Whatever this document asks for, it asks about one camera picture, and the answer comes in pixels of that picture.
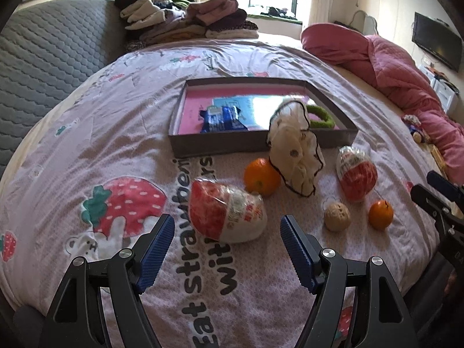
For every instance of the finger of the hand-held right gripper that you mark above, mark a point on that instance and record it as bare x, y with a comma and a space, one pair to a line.
440, 182
429, 199

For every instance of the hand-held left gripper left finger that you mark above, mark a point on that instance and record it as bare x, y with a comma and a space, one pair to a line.
156, 253

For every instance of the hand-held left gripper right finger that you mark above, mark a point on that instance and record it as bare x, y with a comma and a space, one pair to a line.
299, 253

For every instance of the small orange with stem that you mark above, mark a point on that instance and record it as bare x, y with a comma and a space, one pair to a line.
380, 215

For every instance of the walnut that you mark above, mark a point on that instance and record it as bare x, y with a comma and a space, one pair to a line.
338, 217

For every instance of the large orange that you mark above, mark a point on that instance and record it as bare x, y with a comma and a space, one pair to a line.
261, 177

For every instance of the white frilly scrunchie black trim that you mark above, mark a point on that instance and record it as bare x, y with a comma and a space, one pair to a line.
290, 152

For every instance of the grey tray pink inside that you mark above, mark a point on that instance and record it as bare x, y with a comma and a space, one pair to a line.
217, 145

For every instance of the small blue snack bag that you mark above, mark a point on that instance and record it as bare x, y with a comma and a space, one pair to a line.
418, 134

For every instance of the small rag doll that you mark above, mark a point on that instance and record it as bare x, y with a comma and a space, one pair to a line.
411, 119

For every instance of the white cabinet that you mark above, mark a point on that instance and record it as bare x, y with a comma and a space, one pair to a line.
442, 89

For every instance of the pink quilt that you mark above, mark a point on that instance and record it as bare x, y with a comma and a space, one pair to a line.
406, 79

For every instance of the pink strawberry print bedsheet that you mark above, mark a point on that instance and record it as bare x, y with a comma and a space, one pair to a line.
108, 134

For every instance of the black television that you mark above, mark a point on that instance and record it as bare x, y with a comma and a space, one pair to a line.
435, 41

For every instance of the blue snack packet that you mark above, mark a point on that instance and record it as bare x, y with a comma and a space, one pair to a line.
222, 118

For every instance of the pink pillow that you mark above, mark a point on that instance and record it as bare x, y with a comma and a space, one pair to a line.
333, 45

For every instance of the grey quilted headboard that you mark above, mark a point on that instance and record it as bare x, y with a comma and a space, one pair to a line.
43, 61

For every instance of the dark bag on sill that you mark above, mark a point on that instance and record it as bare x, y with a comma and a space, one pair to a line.
281, 12

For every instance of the pile of folded clothes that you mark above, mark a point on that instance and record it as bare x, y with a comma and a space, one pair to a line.
181, 18

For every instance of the green window sill cushion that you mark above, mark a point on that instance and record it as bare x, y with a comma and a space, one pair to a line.
261, 19

